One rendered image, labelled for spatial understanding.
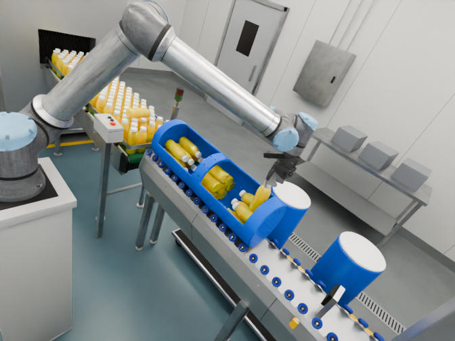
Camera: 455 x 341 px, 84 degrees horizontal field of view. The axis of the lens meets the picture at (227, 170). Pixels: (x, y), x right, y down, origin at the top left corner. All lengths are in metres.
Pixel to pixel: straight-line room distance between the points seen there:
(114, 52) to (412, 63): 3.85
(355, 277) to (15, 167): 1.64
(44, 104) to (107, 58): 0.32
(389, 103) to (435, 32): 0.92
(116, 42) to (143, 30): 0.19
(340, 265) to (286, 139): 0.97
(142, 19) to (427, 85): 3.85
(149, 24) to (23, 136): 0.55
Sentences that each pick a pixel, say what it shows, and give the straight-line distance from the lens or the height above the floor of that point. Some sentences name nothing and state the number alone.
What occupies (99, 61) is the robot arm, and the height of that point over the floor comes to 1.63.
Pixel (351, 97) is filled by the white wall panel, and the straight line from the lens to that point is 4.43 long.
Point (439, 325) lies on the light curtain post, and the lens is 0.80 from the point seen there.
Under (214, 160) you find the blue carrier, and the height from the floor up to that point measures 1.22.
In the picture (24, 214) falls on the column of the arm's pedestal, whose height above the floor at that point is 1.10.
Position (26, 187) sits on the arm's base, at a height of 1.15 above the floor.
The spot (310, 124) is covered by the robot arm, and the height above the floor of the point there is 1.65.
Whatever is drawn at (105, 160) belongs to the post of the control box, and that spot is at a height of 0.81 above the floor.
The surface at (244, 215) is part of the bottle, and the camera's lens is 1.29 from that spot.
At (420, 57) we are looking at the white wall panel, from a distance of 4.31.
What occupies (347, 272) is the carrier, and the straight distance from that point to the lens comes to 1.66.
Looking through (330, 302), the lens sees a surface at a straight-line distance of 1.28.
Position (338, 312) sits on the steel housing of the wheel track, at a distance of 1.47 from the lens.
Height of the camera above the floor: 1.91
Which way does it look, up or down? 31 degrees down
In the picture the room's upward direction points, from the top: 22 degrees clockwise
